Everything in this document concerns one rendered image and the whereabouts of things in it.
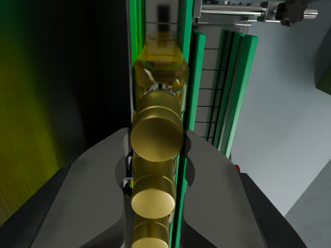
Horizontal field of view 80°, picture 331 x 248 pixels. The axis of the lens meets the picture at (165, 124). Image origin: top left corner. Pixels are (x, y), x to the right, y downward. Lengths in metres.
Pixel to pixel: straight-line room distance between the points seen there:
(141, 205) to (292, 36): 0.53
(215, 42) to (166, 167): 0.28
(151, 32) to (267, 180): 0.63
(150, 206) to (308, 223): 2.55
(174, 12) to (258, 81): 0.31
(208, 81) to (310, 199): 2.07
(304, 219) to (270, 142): 1.94
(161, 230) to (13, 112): 0.16
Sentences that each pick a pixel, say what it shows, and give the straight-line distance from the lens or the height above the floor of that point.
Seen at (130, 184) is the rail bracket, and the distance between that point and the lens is 0.41.
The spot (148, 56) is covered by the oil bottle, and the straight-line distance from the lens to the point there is 0.22.
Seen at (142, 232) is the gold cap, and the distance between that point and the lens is 0.20.
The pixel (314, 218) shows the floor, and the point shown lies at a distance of 2.64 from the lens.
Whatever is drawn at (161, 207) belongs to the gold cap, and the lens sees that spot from 0.16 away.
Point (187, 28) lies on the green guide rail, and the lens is 0.30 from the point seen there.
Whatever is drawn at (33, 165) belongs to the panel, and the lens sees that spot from 0.24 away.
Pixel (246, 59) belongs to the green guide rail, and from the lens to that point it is 0.33.
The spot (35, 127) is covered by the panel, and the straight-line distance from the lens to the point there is 0.24.
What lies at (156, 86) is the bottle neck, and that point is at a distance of 0.17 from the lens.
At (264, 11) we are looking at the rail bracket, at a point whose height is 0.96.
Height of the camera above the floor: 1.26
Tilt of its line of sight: 61 degrees down
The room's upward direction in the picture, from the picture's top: 179 degrees clockwise
